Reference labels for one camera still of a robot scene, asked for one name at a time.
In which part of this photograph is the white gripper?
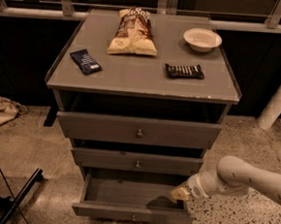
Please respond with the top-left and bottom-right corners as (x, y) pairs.
(170, 173), (212, 201)

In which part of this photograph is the grey drawer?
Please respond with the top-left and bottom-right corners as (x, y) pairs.
(72, 169), (195, 224)
(57, 112), (221, 149)
(72, 147), (203, 176)

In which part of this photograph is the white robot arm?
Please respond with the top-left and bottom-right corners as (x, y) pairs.
(189, 85), (281, 224)

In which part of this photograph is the grey drawer cabinet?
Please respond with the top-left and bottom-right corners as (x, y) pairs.
(37, 4), (248, 203)

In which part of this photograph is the black candy bar wrapper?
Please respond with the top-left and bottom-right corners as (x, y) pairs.
(166, 63), (204, 80)

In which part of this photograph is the white bowl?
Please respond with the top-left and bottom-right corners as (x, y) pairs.
(183, 28), (222, 53)

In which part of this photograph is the dark blue snack packet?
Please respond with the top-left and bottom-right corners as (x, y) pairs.
(70, 49), (102, 75)

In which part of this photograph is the yellow brown chip bag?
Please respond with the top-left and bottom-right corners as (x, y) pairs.
(108, 7), (157, 55)

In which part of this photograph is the grey metal railing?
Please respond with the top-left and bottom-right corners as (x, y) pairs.
(0, 0), (281, 34)

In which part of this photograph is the beige cloth bag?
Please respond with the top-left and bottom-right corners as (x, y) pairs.
(0, 96), (28, 126)

